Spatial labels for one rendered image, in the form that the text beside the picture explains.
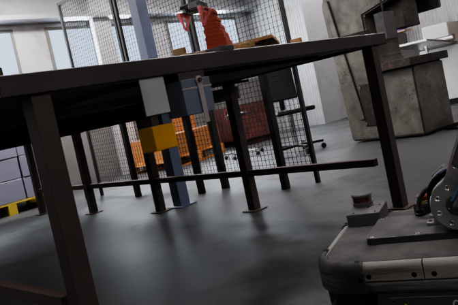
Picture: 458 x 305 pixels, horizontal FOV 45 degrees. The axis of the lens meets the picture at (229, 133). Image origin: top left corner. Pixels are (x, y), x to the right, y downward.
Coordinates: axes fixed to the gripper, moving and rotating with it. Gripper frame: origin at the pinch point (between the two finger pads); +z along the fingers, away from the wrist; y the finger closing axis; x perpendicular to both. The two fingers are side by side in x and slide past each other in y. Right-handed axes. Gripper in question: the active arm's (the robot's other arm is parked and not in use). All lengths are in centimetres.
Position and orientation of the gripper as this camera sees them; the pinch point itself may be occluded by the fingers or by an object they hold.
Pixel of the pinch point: (194, 26)
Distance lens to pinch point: 228.5
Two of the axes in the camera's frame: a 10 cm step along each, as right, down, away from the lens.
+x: -6.4, -0.3, -7.7
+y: -7.7, 1.1, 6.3
